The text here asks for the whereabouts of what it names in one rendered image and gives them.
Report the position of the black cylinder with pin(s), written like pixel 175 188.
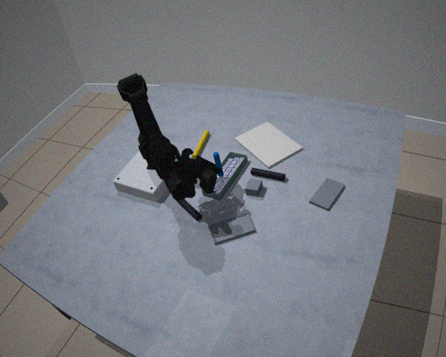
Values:
pixel 195 214
pixel 268 174

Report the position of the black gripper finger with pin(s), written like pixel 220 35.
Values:
pixel 203 162
pixel 216 170

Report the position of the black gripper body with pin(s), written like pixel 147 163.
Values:
pixel 192 170

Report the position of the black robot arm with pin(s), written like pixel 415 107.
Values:
pixel 154 147

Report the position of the blue stylus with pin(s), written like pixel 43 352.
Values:
pixel 218 163

